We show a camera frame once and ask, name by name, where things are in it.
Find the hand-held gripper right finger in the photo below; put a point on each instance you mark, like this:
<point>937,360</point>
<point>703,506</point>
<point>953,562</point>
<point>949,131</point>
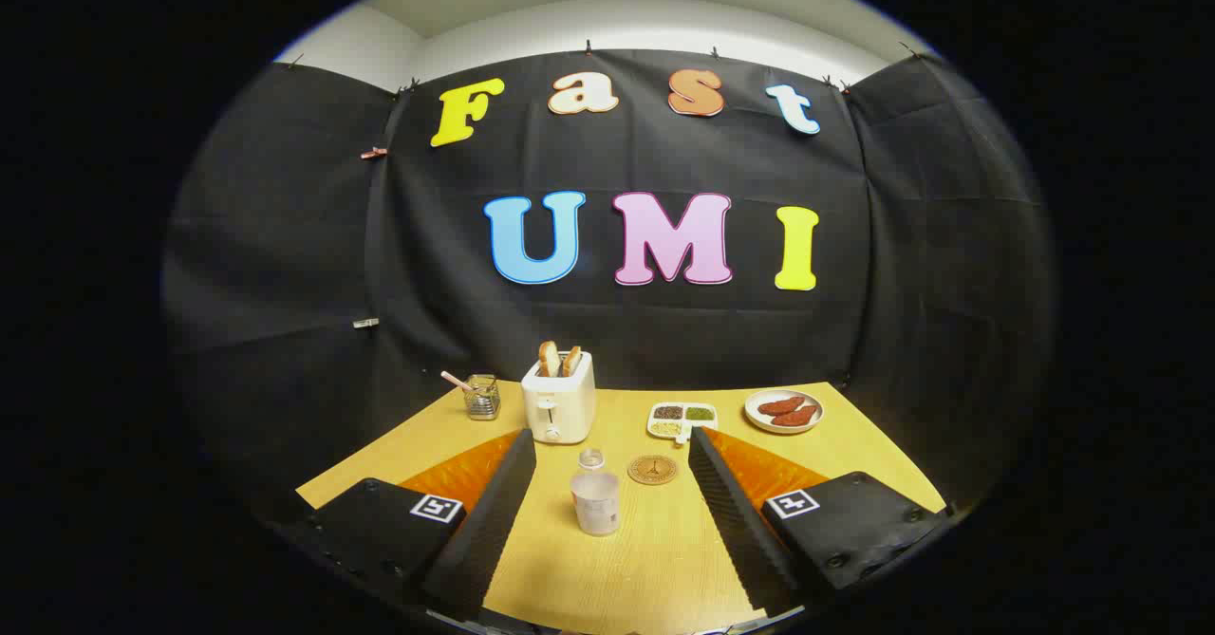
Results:
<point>736,521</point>

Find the white toaster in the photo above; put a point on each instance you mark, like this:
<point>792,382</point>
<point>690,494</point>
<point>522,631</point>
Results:
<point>558,409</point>

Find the black backdrop cloth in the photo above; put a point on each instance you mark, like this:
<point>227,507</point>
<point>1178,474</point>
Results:
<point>285,265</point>

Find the white divided condiment dish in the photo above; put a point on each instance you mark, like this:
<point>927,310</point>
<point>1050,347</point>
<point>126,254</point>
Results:
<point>683,419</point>

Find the round wooden coaster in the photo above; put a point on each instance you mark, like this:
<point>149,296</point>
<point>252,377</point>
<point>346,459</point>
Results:
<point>653,470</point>

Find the red sausage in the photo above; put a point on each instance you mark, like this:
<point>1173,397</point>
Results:
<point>780,405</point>
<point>795,417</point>

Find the wooden table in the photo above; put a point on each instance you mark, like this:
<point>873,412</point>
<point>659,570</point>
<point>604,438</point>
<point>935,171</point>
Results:
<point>617,578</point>

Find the white round plate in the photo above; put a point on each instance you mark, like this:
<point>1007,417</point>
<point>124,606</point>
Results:
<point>759,420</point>

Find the small glass jar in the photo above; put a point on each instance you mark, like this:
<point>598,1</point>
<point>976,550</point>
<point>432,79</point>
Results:
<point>482,401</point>

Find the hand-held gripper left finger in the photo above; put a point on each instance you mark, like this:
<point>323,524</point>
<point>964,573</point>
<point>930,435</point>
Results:
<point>489,521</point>

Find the toast slice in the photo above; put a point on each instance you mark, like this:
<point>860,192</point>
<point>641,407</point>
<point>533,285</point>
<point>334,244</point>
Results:
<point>570,362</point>
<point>549,360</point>

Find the pink stick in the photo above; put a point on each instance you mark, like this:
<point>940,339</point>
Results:
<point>454,381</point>

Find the clear juice bottle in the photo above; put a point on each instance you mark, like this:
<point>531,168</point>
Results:
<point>596,504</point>

